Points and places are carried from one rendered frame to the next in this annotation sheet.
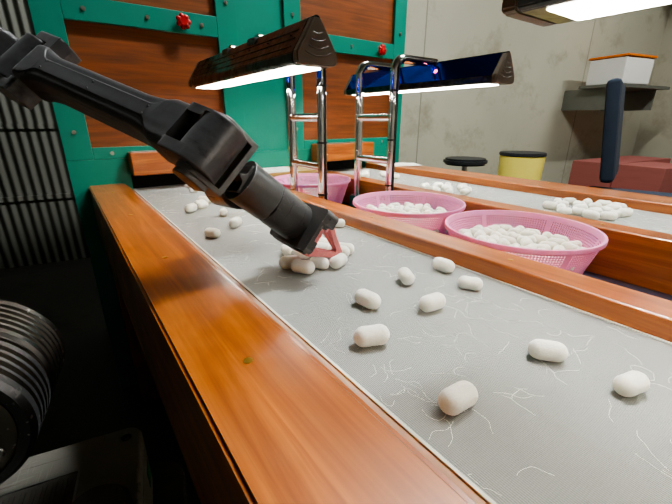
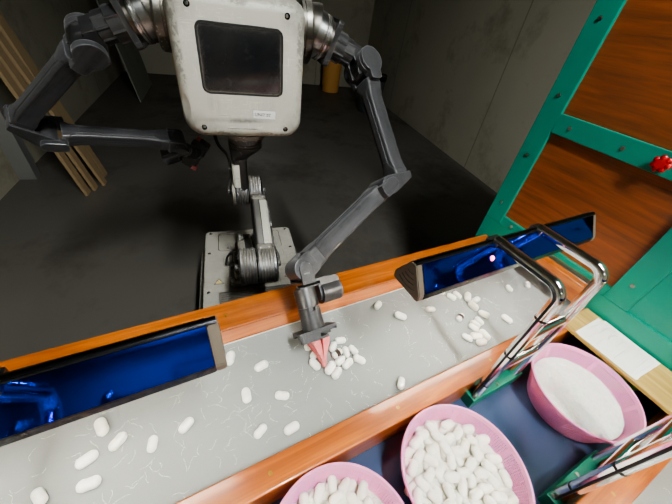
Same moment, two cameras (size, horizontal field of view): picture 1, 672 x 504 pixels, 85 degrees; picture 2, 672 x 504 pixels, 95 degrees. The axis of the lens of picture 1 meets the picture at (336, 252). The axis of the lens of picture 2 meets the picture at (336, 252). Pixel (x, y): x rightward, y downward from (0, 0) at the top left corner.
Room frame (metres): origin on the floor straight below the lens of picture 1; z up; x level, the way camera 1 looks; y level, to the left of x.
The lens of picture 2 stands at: (0.56, -0.42, 1.47)
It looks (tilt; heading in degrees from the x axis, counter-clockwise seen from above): 40 degrees down; 93
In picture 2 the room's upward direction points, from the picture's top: 9 degrees clockwise
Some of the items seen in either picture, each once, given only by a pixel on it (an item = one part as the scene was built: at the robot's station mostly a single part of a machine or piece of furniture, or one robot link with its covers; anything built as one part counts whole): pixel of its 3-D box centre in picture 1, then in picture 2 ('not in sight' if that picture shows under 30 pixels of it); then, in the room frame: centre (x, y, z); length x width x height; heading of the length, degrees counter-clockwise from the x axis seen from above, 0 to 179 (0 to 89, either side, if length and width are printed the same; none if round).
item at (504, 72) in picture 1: (413, 78); not in sight; (1.26, -0.24, 1.08); 0.62 x 0.08 x 0.07; 36
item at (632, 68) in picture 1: (619, 71); not in sight; (4.46, -3.11, 1.45); 0.51 x 0.43 x 0.28; 116
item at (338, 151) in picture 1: (343, 151); not in sight; (1.65, -0.03, 0.83); 0.30 x 0.06 x 0.07; 126
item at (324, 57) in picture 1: (243, 62); (513, 244); (0.93, 0.21, 1.08); 0.62 x 0.08 x 0.07; 36
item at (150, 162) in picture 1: (180, 160); (544, 265); (1.25, 0.52, 0.83); 0.30 x 0.06 x 0.07; 126
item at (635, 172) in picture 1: (639, 183); not in sight; (4.33, -3.57, 0.25); 1.40 x 0.99 x 0.51; 116
